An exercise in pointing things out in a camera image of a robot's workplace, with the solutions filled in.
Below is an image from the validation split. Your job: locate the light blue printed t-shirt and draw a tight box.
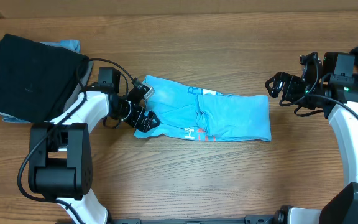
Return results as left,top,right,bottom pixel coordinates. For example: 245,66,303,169
134,75,272,141

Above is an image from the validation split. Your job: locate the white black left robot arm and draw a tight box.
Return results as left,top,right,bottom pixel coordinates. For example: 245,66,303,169
17,67,160,223

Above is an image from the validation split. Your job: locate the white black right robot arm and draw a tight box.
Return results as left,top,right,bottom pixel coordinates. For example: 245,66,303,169
265,52,358,223

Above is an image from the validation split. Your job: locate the folded light blue garment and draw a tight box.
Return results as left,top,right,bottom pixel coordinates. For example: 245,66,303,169
44,40,80,53

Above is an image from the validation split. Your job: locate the folded black garment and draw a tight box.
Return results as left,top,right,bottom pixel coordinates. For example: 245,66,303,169
0,34,90,123

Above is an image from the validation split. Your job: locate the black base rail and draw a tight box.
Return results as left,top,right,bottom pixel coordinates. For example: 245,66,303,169
107,215,274,224

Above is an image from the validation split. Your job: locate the cardboard back wall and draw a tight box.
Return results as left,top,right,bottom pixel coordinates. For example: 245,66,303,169
0,0,358,19

